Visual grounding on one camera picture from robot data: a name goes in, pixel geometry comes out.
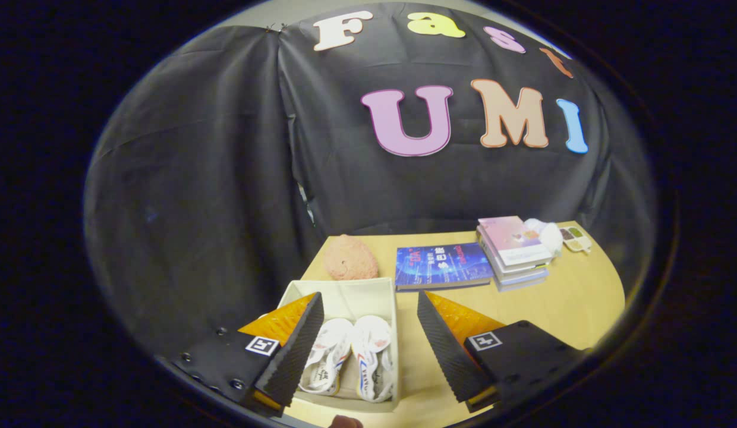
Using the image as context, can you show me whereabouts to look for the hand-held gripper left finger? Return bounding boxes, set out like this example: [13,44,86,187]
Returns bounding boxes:
[169,291,325,417]

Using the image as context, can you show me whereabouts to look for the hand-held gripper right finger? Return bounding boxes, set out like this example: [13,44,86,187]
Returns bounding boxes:
[416,289,586,414]

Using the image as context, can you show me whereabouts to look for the white canvas shoe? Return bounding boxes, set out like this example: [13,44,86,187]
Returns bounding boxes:
[352,315,396,403]
[298,318,354,396]

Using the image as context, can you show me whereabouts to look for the beige storage box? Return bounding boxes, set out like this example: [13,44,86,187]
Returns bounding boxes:
[259,277,400,414]

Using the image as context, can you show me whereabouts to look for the light blue cover book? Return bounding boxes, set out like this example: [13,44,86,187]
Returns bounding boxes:
[493,267,549,292]

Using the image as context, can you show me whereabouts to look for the white cover book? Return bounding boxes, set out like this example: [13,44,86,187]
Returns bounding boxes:
[481,250,550,280]

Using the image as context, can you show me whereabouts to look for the pink textured sponge ball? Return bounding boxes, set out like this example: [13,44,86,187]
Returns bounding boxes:
[324,234,379,281]

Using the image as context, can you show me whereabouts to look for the pink cover book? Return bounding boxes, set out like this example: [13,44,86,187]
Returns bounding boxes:
[477,216,553,268]

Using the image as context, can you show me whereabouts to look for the white textured ball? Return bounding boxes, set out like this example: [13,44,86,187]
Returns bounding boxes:
[523,218,564,257]

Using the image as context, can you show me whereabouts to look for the white compartment tray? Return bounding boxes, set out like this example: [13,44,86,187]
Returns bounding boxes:
[559,226,593,253]

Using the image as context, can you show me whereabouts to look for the black backdrop cloth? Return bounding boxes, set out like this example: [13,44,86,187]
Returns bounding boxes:
[83,3,657,357]

